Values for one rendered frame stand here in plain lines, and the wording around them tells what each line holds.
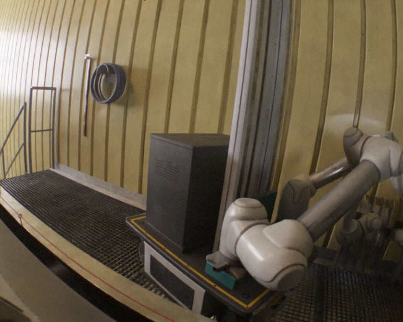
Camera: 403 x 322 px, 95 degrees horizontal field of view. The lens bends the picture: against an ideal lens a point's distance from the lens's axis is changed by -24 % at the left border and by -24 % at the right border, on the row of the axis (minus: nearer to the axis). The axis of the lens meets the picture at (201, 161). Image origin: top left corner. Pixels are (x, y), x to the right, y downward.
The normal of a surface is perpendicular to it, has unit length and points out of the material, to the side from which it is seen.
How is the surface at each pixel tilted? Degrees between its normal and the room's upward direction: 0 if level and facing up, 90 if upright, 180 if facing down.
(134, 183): 90
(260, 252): 54
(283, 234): 32
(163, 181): 90
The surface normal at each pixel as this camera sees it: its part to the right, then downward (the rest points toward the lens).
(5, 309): 0.89, 0.20
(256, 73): 0.69, 0.24
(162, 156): -0.71, 0.07
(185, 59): -0.43, 0.15
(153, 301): 0.11, -0.97
